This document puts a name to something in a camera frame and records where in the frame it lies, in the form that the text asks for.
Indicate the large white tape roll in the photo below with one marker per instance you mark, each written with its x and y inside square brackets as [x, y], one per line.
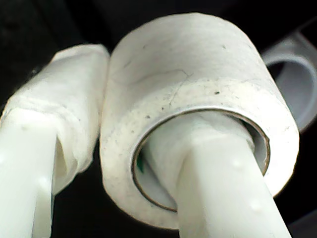
[304, 86]

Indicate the small white tape roll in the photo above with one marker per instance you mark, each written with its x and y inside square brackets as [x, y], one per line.
[185, 62]

